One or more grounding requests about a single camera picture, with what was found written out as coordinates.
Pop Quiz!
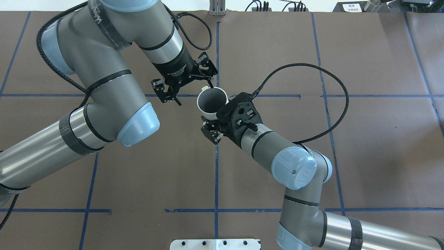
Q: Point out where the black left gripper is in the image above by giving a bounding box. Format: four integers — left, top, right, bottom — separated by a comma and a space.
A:
151, 47, 218, 106

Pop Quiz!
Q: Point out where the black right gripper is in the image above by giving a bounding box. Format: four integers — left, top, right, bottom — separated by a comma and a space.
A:
201, 118, 243, 144

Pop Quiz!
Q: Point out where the white ribbed HOME mug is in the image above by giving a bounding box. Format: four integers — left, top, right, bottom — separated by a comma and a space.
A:
197, 86, 229, 120

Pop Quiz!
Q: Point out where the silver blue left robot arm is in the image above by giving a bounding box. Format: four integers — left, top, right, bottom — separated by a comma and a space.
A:
0, 0, 218, 205

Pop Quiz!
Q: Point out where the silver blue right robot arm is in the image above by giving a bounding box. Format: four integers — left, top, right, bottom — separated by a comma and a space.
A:
238, 121, 443, 250

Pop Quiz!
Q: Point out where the black equipment box with label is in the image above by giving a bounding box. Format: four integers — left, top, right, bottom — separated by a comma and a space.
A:
332, 0, 405, 13

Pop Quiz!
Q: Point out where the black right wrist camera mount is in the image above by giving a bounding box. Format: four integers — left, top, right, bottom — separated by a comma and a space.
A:
216, 92, 262, 134

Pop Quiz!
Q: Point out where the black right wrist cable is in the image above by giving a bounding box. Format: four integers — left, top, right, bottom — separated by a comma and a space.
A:
250, 62, 349, 144

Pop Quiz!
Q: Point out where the grey aluminium frame post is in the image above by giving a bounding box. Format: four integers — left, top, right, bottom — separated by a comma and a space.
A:
209, 0, 226, 16

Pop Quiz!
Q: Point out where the black cable hub left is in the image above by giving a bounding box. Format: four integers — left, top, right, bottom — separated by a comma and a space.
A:
244, 0, 272, 12

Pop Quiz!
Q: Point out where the black cable hub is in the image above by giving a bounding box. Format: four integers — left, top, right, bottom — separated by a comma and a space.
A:
282, 0, 308, 12
244, 0, 272, 12

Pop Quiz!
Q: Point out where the white pedestal base plate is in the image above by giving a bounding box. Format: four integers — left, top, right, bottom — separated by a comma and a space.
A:
170, 239, 262, 250

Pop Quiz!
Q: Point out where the black cable hub right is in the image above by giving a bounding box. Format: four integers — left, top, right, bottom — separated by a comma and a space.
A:
282, 0, 308, 12

